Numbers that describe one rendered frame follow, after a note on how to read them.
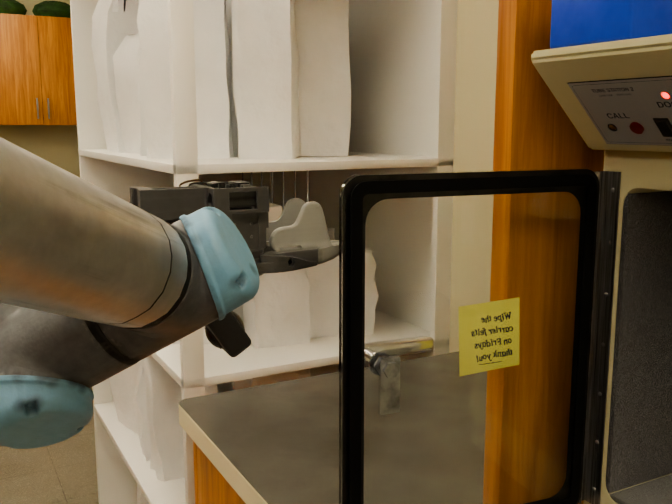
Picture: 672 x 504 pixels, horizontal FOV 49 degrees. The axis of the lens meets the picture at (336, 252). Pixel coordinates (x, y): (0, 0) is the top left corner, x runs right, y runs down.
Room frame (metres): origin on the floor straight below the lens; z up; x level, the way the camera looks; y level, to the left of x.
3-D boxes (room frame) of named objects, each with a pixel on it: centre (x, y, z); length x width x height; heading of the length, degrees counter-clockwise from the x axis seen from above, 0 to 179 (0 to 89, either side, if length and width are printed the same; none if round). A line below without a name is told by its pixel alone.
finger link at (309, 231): (0.70, 0.02, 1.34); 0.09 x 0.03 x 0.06; 118
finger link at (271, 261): (0.68, 0.06, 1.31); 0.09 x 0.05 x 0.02; 118
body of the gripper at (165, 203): (0.67, 0.12, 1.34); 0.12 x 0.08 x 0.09; 118
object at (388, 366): (0.71, -0.05, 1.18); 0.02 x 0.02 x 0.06; 22
